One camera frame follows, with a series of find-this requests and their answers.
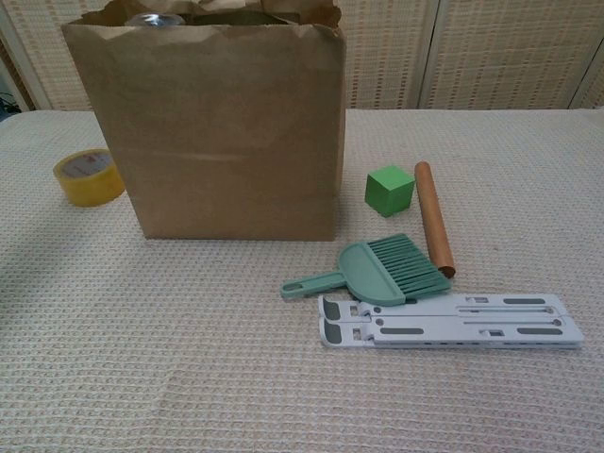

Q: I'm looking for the brown paper bag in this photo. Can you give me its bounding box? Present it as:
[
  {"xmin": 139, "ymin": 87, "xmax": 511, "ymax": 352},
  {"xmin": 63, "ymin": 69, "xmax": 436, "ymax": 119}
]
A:
[{"xmin": 60, "ymin": 0, "xmax": 348, "ymax": 242}]

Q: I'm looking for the brown cardboard tube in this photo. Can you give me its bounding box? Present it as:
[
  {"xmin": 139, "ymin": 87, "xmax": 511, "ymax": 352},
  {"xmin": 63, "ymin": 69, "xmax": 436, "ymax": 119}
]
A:
[{"xmin": 413, "ymin": 160, "xmax": 458, "ymax": 279}]

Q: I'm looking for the green cube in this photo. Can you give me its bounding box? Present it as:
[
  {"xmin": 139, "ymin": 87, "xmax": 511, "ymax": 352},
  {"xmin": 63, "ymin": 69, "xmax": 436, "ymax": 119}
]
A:
[{"xmin": 363, "ymin": 164, "xmax": 416, "ymax": 218}]

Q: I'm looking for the transparent water bottle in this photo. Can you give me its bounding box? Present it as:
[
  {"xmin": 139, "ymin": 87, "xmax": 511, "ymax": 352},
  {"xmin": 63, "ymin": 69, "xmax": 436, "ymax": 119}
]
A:
[{"xmin": 126, "ymin": 12, "xmax": 186, "ymax": 30}]

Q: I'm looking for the beige woven tablecloth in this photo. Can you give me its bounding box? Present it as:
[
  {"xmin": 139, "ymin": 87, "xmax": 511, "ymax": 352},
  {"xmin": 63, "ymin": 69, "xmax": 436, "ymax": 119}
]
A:
[{"xmin": 0, "ymin": 108, "xmax": 604, "ymax": 453}]

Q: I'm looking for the white folding laptop stand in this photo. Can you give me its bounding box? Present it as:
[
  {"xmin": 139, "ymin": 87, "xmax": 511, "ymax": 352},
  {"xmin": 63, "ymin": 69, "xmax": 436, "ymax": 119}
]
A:
[{"xmin": 316, "ymin": 293, "xmax": 585, "ymax": 351}]

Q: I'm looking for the bamboo folding screen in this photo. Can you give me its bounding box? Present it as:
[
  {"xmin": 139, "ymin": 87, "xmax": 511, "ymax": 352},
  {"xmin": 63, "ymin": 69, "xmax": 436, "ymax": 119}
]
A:
[{"xmin": 0, "ymin": 0, "xmax": 604, "ymax": 112}]

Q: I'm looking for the yellow tape roll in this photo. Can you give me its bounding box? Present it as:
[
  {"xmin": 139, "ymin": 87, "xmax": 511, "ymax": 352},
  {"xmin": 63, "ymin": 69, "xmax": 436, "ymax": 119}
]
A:
[{"xmin": 52, "ymin": 148, "xmax": 126, "ymax": 208}]

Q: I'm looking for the green hand brush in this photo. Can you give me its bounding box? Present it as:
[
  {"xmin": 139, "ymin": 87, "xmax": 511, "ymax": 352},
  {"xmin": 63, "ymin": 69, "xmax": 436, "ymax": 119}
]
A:
[{"xmin": 279, "ymin": 232, "xmax": 449, "ymax": 304}]

